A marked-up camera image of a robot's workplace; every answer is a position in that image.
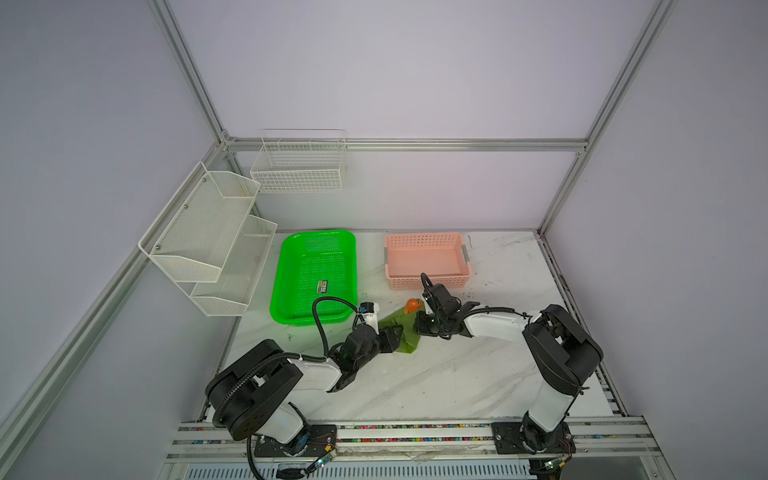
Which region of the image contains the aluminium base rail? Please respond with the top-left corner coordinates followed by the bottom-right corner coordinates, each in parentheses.
top-left (165, 416), bottom-right (662, 463)

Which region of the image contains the white mesh two-tier shelf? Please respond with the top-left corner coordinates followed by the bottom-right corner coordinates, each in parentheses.
top-left (138, 164), bottom-right (277, 317)

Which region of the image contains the pink perforated plastic basket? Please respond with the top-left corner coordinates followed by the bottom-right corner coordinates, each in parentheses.
top-left (385, 232), bottom-right (473, 290)

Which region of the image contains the black corrugated right cable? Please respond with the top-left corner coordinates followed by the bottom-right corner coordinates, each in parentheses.
top-left (420, 272), bottom-right (532, 337)

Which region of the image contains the white wire basket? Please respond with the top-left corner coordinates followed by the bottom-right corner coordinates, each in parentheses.
top-left (250, 129), bottom-right (347, 194)

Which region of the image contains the green paper napkin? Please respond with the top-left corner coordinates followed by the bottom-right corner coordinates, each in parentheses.
top-left (378, 300), bottom-right (425, 354)

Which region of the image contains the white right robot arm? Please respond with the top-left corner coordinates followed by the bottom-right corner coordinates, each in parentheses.
top-left (414, 275), bottom-right (604, 453)

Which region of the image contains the bright green plastic basket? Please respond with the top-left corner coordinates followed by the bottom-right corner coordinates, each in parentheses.
top-left (270, 230), bottom-right (358, 327)

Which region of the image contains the orange plastic spoon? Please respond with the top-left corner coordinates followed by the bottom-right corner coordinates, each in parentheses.
top-left (404, 298), bottom-right (422, 314)

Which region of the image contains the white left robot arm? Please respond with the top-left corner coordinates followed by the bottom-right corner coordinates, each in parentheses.
top-left (205, 302), bottom-right (404, 455)

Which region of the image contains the aluminium frame post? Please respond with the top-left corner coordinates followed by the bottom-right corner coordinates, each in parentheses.
top-left (537, 0), bottom-right (678, 236)

